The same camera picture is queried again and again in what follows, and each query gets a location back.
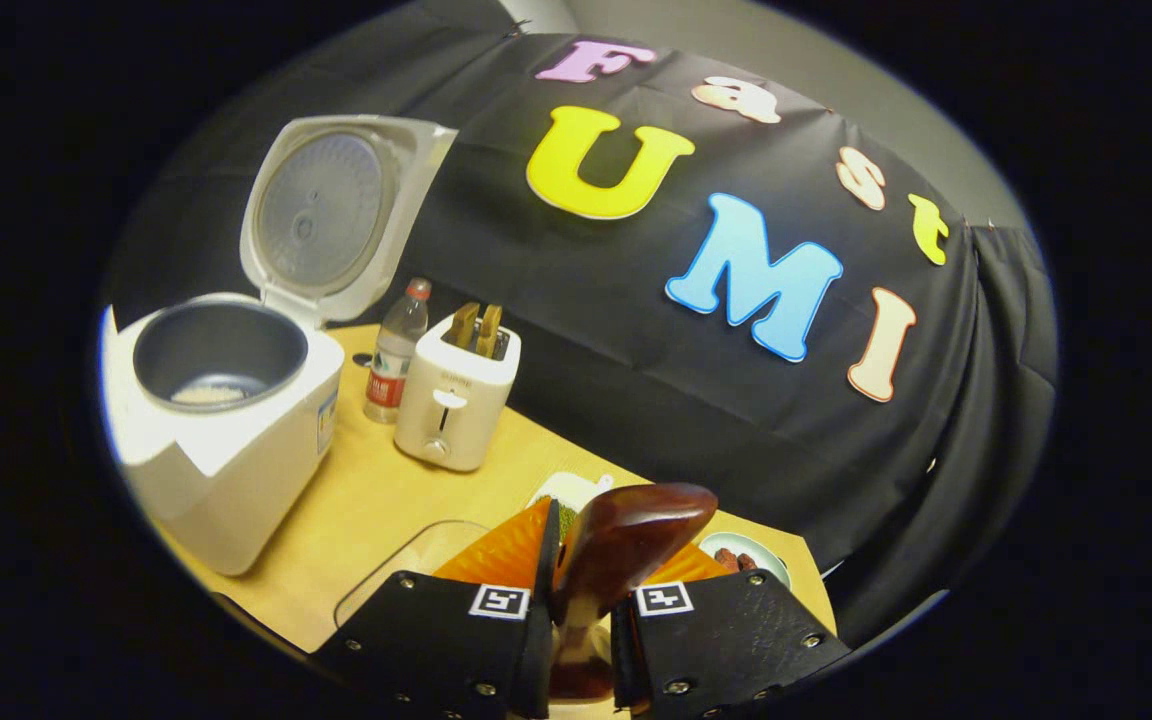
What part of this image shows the small white rice heap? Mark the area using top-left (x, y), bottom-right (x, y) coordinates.
top-left (171, 383), bottom-right (248, 406)

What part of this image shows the white rice cooker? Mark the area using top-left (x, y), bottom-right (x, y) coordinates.
top-left (101, 113), bottom-right (459, 578)

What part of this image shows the pale green plate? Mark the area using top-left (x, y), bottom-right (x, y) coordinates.
top-left (698, 532), bottom-right (792, 589)

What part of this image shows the white divided grain dish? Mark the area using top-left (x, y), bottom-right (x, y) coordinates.
top-left (528, 472), bottom-right (615, 541)

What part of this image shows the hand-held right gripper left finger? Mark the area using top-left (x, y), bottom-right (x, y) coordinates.
top-left (316, 497), bottom-right (562, 720)

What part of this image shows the black backdrop cloth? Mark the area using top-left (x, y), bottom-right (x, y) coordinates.
top-left (101, 0), bottom-right (1059, 651)

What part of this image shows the dark wooden spoon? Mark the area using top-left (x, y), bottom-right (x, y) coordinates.
top-left (548, 483), bottom-right (720, 701)

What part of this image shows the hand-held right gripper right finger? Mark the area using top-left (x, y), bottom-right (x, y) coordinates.
top-left (611, 545), bottom-right (852, 720)

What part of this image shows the white toaster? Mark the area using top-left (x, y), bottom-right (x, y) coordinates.
top-left (394, 303), bottom-right (523, 473)

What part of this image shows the clear plastic water bottle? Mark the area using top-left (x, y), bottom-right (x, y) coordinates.
top-left (364, 278), bottom-right (432, 425)

